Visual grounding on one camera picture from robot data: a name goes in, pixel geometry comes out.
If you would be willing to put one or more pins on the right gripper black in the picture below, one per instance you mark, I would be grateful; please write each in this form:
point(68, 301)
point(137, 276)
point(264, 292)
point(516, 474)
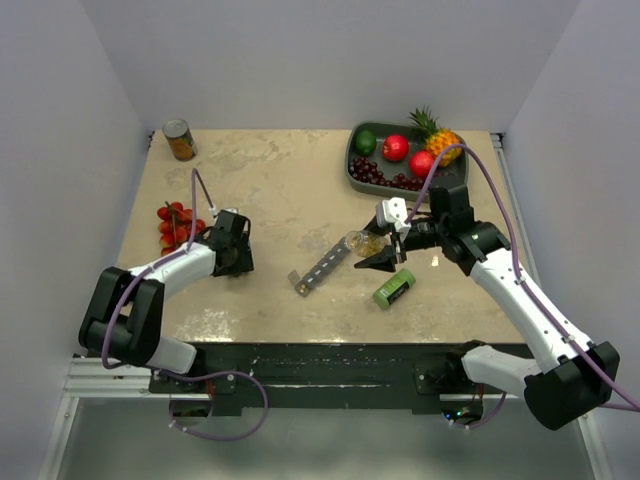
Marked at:
point(385, 260)

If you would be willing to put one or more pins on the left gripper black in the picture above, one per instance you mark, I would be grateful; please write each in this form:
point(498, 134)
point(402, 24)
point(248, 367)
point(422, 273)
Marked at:
point(244, 263)

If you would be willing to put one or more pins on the amber pill bottle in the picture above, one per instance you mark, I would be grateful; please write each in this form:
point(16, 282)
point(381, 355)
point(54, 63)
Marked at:
point(364, 244)

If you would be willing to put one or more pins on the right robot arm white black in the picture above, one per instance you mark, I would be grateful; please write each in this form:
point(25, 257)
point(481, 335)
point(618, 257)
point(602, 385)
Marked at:
point(568, 375)

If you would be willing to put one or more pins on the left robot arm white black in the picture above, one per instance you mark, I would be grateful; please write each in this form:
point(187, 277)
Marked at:
point(123, 321)

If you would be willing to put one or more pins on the green cylindrical bottle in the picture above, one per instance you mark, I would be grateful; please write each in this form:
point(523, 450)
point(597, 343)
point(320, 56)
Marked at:
point(393, 288)

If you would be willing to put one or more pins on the red cherry tomato bunch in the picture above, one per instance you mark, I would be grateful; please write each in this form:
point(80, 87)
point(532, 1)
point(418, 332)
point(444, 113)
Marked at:
point(177, 223)

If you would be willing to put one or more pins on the dark red grape bunch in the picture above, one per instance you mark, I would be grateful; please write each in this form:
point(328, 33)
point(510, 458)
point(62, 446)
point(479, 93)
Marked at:
point(375, 174)

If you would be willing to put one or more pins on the dark green tray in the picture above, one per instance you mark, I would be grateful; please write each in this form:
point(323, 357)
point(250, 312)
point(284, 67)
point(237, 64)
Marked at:
point(457, 171)

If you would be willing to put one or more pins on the red apple right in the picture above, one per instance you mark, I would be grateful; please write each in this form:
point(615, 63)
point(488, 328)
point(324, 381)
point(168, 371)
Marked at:
point(421, 163)

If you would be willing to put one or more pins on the red apple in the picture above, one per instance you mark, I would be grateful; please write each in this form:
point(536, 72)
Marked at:
point(395, 148)
point(421, 163)

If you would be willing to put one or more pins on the red apple left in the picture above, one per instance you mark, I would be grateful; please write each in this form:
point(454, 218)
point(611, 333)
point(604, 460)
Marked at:
point(395, 148)

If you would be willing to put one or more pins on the green lime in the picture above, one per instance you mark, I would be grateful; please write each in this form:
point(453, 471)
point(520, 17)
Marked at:
point(365, 142)

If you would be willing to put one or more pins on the tin can orange label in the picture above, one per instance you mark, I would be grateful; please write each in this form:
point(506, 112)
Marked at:
point(180, 139)

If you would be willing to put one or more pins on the small pineapple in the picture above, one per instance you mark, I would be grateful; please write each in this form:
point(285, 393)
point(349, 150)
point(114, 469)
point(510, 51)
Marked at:
point(435, 138)

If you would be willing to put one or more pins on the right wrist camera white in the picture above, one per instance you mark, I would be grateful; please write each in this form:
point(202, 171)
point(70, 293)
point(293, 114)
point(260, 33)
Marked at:
point(392, 215)

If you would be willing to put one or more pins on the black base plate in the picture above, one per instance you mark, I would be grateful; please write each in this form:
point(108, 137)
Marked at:
point(400, 376)

